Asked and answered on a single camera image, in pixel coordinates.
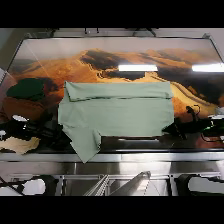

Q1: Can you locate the dark green garment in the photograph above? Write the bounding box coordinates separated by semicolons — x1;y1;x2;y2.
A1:
6;77;47;102

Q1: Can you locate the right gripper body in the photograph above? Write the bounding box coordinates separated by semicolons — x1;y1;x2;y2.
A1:
162;118;188;141

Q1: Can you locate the brown garment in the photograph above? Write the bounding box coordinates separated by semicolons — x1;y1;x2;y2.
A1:
2;96;47;122

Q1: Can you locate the beige garment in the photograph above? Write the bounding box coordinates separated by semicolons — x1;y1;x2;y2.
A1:
0;135;41;155

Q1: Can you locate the pale green shirt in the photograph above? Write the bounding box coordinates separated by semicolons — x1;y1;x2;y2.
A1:
57;80;175;164

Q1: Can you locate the silver frame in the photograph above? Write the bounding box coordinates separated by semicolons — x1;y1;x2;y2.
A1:
0;151;224;197

